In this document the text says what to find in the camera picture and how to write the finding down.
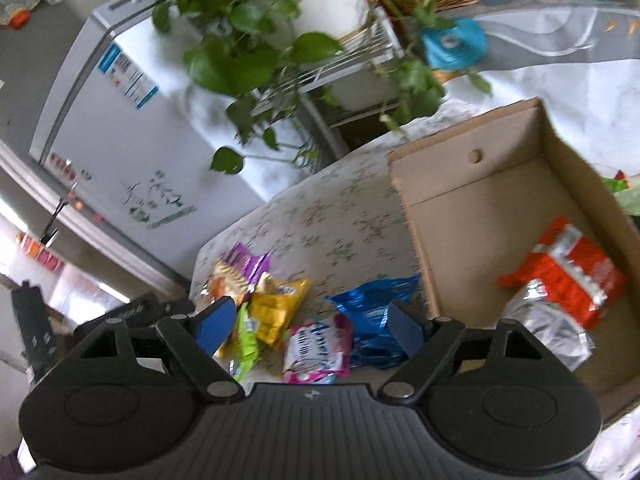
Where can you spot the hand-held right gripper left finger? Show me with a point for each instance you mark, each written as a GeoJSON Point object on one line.
{"type": "Point", "coordinates": [217, 322]}

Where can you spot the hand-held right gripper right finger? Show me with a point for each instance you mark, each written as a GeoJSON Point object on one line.
{"type": "Point", "coordinates": [405, 327]}

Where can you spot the green snack packet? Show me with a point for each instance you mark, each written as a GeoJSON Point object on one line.
{"type": "Point", "coordinates": [247, 340]}

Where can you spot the cream orange snack packet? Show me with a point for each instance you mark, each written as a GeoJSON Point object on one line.
{"type": "Point", "coordinates": [222, 285]}

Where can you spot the blue snack packet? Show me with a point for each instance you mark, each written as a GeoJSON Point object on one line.
{"type": "Point", "coordinates": [365, 310]}

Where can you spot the yellow snack packet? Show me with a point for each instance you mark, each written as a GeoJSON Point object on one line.
{"type": "Point", "coordinates": [275, 310]}

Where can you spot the purple snack packet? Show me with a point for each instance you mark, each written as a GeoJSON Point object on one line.
{"type": "Point", "coordinates": [245, 260]}

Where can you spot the pink snack packet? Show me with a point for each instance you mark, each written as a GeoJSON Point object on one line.
{"type": "Point", "coordinates": [315, 350]}

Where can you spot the cardboard box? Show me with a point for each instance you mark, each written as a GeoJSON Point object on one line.
{"type": "Point", "coordinates": [475, 210]}

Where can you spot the floral tablecloth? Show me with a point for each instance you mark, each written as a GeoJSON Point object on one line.
{"type": "Point", "coordinates": [340, 220]}

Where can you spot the silver snack packet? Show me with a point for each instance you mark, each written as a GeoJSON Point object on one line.
{"type": "Point", "coordinates": [545, 320]}

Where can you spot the white refrigerator with green print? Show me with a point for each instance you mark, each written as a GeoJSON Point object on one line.
{"type": "Point", "coordinates": [150, 150]}

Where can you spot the green red packet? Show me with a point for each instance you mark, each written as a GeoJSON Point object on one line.
{"type": "Point", "coordinates": [620, 185]}

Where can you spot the white metal plant rack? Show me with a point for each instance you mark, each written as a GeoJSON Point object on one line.
{"type": "Point", "coordinates": [350, 67]}

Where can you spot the white grey tablecloth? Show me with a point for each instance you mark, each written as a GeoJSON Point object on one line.
{"type": "Point", "coordinates": [550, 85]}

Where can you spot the blue round object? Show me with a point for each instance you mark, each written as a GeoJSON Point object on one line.
{"type": "Point", "coordinates": [455, 42]}

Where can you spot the green leafy pothos plant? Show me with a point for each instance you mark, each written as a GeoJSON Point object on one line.
{"type": "Point", "coordinates": [240, 15]}

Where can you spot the white plant pot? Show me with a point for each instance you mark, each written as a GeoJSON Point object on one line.
{"type": "Point", "coordinates": [325, 5]}

